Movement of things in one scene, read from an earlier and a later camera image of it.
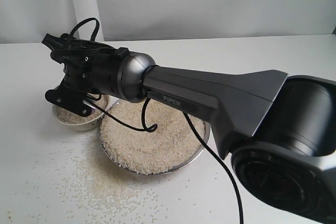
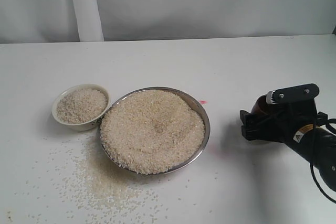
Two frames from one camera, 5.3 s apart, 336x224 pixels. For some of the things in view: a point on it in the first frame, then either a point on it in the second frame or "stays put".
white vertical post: (86, 6) stays put
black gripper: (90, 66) -> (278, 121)
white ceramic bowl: (86, 125) stays put
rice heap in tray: (175, 141) stays put
